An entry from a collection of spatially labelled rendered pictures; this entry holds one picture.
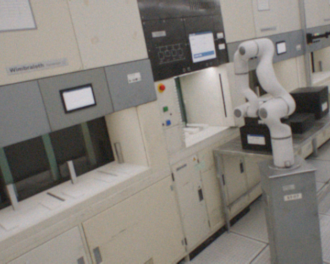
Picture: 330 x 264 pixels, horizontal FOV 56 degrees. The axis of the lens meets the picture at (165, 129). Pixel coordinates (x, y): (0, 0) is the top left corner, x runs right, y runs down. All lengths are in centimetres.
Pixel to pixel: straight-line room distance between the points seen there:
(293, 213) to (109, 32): 155
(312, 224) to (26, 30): 194
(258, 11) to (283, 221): 200
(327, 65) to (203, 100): 295
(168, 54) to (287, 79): 210
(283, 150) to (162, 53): 102
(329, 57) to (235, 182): 309
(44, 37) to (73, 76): 24
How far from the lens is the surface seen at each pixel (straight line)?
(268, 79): 196
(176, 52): 232
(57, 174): 229
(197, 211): 256
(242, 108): 217
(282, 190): 202
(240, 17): 305
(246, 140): 243
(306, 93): 309
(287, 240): 218
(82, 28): 190
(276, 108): 192
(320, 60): 549
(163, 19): 229
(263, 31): 333
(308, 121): 281
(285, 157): 203
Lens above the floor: 154
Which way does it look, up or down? 12 degrees down
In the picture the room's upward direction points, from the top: 11 degrees counter-clockwise
